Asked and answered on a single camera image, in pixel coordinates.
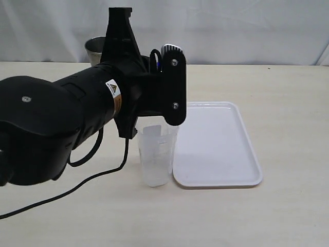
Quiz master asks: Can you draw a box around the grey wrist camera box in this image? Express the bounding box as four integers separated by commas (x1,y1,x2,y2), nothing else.
161,43,184,56

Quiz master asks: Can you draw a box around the stainless steel cup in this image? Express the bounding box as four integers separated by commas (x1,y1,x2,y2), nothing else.
84,36,105,66

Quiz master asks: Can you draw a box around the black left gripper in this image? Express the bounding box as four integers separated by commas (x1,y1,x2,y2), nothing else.
101,7,187,139

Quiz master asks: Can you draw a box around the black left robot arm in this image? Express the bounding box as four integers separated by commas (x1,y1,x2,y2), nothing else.
1,7,187,186

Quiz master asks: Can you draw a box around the white plastic tray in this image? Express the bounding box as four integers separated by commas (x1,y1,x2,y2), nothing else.
173,101,263,189

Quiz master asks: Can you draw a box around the clear plastic tall container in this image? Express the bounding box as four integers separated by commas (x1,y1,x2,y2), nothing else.
136,116,179,187

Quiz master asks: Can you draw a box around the white backdrop curtain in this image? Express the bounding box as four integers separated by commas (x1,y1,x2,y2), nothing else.
1,1,328,66

